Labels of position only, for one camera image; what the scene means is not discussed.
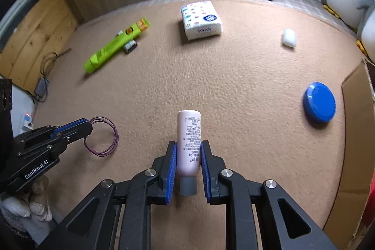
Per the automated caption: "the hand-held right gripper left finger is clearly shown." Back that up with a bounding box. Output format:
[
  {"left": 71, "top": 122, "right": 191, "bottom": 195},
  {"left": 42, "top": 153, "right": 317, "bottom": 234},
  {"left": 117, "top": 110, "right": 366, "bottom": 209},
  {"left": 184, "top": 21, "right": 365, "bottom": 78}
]
[{"left": 44, "top": 141, "right": 178, "bottom": 250}]

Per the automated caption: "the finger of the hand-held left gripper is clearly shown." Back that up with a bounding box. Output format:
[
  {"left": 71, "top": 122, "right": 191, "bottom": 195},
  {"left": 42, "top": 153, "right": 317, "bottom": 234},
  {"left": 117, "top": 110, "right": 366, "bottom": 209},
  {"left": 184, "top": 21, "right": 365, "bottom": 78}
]
[
  {"left": 12, "top": 123, "right": 94, "bottom": 165},
  {"left": 18, "top": 118, "right": 90, "bottom": 148}
]

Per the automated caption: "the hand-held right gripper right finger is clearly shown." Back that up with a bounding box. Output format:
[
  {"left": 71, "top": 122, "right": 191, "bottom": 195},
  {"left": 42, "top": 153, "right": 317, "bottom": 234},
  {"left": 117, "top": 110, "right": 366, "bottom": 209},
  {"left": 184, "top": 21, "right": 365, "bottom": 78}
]
[{"left": 200, "top": 140, "right": 340, "bottom": 250}]

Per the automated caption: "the small pink bottle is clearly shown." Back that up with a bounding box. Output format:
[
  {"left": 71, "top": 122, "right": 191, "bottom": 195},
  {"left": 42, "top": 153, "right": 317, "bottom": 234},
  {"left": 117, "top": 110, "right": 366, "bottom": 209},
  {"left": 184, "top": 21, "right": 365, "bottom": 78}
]
[{"left": 176, "top": 110, "right": 203, "bottom": 196}]

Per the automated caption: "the purple wire loop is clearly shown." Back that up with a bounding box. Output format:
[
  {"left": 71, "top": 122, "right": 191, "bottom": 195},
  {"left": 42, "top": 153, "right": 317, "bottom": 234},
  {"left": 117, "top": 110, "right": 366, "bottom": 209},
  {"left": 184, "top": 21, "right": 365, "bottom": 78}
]
[{"left": 83, "top": 117, "right": 118, "bottom": 156}]

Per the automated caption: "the green squeeze tube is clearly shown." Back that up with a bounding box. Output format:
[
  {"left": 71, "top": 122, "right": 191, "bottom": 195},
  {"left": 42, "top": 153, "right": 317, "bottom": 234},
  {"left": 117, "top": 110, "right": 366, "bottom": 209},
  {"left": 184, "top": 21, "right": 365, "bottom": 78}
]
[{"left": 83, "top": 17, "right": 151, "bottom": 74}]

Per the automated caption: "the battery pack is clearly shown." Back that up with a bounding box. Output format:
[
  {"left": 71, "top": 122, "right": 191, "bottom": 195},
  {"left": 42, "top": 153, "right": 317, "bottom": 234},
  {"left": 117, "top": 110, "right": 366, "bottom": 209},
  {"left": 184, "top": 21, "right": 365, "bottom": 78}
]
[{"left": 117, "top": 30, "right": 138, "bottom": 53}]

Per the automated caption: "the blue round tin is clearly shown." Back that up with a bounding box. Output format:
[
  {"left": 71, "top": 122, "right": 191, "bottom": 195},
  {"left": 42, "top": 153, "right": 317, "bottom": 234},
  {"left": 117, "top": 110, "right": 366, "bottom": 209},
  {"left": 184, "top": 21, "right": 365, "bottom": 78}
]
[{"left": 303, "top": 82, "right": 337, "bottom": 123}]

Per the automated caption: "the tissue pack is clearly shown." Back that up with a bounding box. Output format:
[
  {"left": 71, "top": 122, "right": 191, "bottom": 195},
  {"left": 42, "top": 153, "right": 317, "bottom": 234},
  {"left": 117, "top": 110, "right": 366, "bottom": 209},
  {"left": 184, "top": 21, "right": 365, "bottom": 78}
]
[{"left": 180, "top": 0, "right": 223, "bottom": 40}]

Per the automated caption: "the cardboard box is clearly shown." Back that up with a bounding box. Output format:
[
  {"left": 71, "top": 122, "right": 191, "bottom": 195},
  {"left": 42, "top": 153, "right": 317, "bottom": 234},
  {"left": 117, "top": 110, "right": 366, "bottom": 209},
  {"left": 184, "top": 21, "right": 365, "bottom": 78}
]
[{"left": 334, "top": 58, "right": 375, "bottom": 239}]

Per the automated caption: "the small white case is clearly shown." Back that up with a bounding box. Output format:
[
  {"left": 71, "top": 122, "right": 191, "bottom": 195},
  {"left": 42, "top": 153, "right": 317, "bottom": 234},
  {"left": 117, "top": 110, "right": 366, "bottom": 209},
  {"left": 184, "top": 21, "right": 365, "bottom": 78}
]
[{"left": 282, "top": 29, "right": 298, "bottom": 48}]

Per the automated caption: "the red fabric pouch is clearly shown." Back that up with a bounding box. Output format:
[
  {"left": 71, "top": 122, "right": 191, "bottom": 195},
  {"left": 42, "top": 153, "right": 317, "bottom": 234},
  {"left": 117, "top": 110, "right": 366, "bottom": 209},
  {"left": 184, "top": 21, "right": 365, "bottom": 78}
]
[{"left": 367, "top": 177, "right": 375, "bottom": 227}]

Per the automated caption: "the person's left hand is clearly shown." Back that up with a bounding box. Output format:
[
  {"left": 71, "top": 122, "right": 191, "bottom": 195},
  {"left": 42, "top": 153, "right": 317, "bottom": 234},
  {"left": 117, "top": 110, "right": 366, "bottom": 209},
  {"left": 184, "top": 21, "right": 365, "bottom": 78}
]
[{"left": 0, "top": 175, "right": 55, "bottom": 223}]

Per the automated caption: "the white power strip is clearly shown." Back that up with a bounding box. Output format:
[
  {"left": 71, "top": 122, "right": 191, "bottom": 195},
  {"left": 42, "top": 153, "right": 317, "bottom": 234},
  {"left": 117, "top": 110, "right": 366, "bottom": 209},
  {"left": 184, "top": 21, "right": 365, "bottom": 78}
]
[{"left": 21, "top": 112, "right": 35, "bottom": 133}]

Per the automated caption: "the grey charger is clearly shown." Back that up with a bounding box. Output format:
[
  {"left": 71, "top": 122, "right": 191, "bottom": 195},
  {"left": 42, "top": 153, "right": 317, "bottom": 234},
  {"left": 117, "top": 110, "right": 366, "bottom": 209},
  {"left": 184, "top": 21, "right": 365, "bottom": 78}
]
[{"left": 34, "top": 77, "right": 49, "bottom": 101}]

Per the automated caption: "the pine wood panel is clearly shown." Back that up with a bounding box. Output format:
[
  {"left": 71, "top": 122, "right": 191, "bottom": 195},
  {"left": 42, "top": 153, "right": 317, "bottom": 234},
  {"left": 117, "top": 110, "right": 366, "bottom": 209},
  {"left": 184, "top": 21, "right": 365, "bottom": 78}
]
[{"left": 0, "top": 0, "right": 79, "bottom": 86}]

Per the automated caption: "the small penguin plush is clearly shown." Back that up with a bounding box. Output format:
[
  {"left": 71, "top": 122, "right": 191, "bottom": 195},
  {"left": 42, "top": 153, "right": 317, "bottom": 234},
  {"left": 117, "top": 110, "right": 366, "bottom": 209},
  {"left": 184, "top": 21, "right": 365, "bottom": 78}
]
[{"left": 356, "top": 2, "right": 375, "bottom": 66}]

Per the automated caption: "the black charger cable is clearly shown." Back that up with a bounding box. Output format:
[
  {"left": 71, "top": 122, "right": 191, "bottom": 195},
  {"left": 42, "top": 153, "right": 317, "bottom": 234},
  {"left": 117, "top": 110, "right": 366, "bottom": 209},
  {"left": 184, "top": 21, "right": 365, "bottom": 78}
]
[{"left": 41, "top": 48, "right": 72, "bottom": 81}]

